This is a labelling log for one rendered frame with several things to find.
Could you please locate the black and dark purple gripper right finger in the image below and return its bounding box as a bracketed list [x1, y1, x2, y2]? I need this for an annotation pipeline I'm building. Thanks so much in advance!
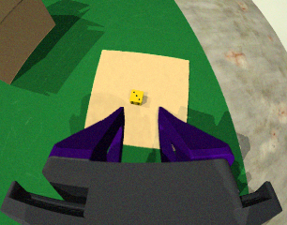
[158, 107, 234, 167]

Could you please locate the beige flat mat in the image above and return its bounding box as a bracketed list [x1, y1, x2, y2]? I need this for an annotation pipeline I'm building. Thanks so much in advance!
[84, 50, 189, 149]

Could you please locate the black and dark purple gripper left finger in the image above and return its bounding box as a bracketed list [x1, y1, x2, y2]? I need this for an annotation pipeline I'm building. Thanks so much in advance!
[49, 107, 125, 162]

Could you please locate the brown cardboard box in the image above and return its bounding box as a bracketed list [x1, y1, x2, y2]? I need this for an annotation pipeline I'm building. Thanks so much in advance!
[0, 0, 56, 85]

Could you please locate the yellow die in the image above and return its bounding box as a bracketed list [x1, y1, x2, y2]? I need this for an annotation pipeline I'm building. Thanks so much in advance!
[129, 89, 144, 106]

